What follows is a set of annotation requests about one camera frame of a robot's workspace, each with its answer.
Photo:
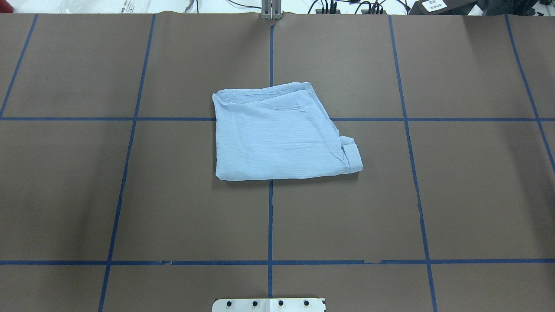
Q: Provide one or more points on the clear plastic bag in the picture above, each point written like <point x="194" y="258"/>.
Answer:
<point x="100" y="6"/>

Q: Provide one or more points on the aluminium frame post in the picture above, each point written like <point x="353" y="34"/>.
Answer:
<point x="271" y="10"/>

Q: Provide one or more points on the black labelled box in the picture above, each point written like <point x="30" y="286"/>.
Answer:
<point x="442" y="7"/>

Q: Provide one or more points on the light blue button-up shirt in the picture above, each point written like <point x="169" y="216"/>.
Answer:
<point x="279" y="132"/>

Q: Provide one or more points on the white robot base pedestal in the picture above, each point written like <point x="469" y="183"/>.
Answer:
<point x="270" y="305"/>

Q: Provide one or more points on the brown paper table cover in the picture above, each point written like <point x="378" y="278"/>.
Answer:
<point x="110" y="202"/>

